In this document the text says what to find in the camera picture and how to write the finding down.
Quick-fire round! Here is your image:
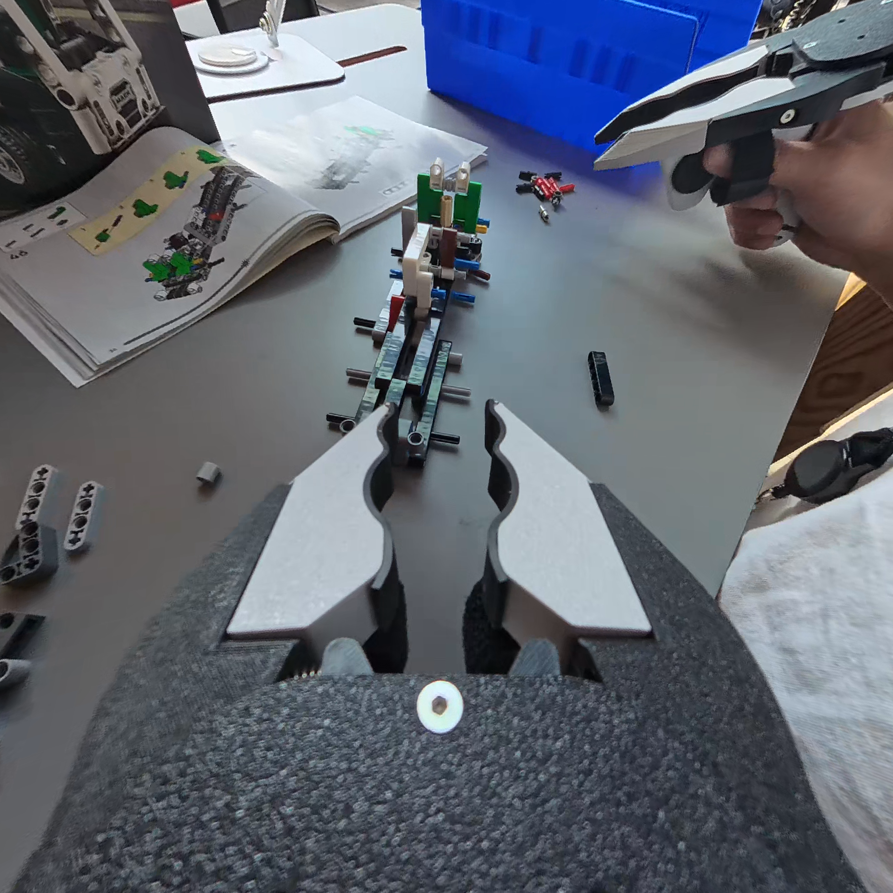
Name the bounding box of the blue plastic bin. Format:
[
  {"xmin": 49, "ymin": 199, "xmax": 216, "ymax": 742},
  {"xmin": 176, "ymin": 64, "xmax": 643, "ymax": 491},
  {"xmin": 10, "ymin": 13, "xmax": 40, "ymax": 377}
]
[{"xmin": 420, "ymin": 0, "xmax": 765, "ymax": 174}]

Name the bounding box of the white round disc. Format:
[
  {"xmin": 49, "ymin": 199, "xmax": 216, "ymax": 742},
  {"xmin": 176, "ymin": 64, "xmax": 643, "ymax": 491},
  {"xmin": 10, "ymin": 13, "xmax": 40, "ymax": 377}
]
[{"xmin": 197, "ymin": 43, "xmax": 269, "ymax": 73}]

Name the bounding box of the cluster of red black pins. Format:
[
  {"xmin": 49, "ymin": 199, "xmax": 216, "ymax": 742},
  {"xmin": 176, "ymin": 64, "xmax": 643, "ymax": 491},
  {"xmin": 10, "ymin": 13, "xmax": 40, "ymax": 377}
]
[{"xmin": 516, "ymin": 169, "xmax": 577, "ymax": 209}]

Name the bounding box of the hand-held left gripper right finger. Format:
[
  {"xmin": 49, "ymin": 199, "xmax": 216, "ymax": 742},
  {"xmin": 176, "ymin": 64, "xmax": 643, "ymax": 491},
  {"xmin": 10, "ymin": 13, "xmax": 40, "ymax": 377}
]
[{"xmin": 464, "ymin": 400, "xmax": 653, "ymax": 674}]

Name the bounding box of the person's right hand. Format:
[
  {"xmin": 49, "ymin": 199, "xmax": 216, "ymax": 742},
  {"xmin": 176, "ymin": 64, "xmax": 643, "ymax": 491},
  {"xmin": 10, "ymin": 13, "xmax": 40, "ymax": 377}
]
[{"xmin": 703, "ymin": 98, "xmax": 893, "ymax": 308}]

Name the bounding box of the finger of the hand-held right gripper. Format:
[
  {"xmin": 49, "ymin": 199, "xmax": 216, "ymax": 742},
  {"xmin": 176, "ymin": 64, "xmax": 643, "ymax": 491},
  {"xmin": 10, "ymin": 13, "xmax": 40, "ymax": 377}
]
[
  {"xmin": 594, "ymin": 78, "xmax": 796, "ymax": 169},
  {"xmin": 595, "ymin": 45, "xmax": 768, "ymax": 144}
]

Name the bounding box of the dark grey angled lego beam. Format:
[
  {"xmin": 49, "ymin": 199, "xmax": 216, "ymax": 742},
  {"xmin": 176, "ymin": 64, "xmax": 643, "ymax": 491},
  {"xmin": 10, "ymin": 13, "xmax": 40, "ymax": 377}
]
[{"xmin": 0, "ymin": 522, "xmax": 60, "ymax": 586}]

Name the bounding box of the white rounded desk pad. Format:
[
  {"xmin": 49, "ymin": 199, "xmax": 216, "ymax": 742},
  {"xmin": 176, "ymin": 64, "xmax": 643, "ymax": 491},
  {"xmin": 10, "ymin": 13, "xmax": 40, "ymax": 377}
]
[{"xmin": 187, "ymin": 33, "xmax": 346, "ymax": 103}]

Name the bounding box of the black lego beam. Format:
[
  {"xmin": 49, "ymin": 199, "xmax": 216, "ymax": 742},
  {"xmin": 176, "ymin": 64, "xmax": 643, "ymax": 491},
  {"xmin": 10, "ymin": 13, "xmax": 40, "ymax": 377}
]
[{"xmin": 587, "ymin": 351, "xmax": 615, "ymax": 408}]

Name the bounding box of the lego set box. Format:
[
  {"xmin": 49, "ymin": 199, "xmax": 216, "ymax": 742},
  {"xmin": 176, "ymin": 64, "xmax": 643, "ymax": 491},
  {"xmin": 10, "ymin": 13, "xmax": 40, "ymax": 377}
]
[{"xmin": 0, "ymin": 0, "xmax": 221, "ymax": 223}]

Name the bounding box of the lego truck chassis model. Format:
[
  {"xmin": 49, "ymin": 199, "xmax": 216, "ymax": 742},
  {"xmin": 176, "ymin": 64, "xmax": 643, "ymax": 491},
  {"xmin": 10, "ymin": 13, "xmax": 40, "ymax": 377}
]
[{"xmin": 327, "ymin": 157, "xmax": 493, "ymax": 468}]

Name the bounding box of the black round device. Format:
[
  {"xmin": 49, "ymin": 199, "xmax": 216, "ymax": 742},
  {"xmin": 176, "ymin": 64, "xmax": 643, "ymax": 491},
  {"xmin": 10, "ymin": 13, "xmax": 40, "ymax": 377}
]
[{"xmin": 771, "ymin": 427, "xmax": 893, "ymax": 505}]

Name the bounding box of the light grey clothing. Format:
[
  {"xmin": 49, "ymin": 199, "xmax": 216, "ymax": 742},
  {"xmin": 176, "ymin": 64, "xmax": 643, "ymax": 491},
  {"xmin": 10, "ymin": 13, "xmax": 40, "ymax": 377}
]
[{"xmin": 719, "ymin": 481, "xmax": 893, "ymax": 893}]

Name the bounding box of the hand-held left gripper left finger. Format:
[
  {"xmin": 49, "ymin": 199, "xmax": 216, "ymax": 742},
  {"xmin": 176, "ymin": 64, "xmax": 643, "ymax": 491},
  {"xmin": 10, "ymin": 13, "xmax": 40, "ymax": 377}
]
[{"xmin": 227, "ymin": 403, "xmax": 406, "ymax": 674}]

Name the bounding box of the light grey lego beam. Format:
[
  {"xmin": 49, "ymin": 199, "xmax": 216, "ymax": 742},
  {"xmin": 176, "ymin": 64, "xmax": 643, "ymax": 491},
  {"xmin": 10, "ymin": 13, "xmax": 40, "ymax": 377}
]
[
  {"xmin": 64, "ymin": 481, "xmax": 107, "ymax": 554},
  {"xmin": 15, "ymin": 465, "xmax": 62, "ymax": 533}
]

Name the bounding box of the open lego instruction booklet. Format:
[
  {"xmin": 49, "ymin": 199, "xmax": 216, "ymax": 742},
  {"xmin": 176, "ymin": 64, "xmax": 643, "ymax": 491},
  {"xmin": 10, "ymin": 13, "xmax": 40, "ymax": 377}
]
[{"xmin": 0, "ymin": 126, "xmax": 343, "ymax": 389}]

